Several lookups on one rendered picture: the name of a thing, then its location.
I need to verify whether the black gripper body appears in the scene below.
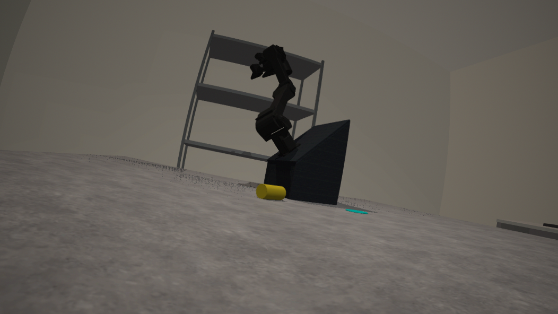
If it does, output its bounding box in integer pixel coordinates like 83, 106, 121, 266
250, 61, 274, 76

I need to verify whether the yellow cylinder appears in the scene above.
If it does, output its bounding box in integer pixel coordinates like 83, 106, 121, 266
256, 184, 286, 200

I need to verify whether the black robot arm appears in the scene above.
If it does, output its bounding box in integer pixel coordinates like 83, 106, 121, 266
255, 45, 301, 156

